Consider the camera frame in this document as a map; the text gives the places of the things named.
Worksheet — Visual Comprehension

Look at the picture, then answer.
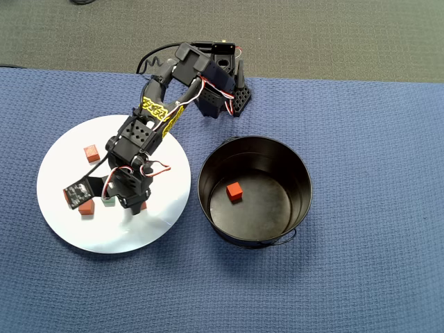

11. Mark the black metal bucket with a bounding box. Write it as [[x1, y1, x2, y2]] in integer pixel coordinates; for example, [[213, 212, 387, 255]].
[[196, 135, 314, 250]]

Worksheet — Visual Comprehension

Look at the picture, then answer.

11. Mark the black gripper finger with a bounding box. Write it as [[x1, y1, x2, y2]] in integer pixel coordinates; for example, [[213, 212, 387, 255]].
[[120, 200, 144, 216]]

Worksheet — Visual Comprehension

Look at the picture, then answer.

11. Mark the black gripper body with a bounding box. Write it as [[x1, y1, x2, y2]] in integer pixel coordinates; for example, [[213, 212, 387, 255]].
[[106, 155, 154, 206]]

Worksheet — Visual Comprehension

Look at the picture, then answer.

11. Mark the blue woven table cloth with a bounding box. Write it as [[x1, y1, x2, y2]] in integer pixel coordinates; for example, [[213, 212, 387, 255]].
[[0, 67, 444, 333]]

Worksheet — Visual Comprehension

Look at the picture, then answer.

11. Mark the white round plate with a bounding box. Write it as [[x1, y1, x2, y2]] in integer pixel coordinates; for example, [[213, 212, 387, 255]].
[[36, 114, 192, 255]]

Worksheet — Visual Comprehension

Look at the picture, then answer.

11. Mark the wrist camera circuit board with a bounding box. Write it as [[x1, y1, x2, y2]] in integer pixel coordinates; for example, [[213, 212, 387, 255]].
[[67, 178, 94, 211]]

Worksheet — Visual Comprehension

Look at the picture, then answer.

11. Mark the long black cable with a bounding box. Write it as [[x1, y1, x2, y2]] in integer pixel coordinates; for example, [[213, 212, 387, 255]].
[[135, 41, 213, 76]]

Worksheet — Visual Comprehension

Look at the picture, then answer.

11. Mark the thin black camera cable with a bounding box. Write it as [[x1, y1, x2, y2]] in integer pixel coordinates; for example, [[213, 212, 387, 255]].
[[81, 152, 114, 181]]

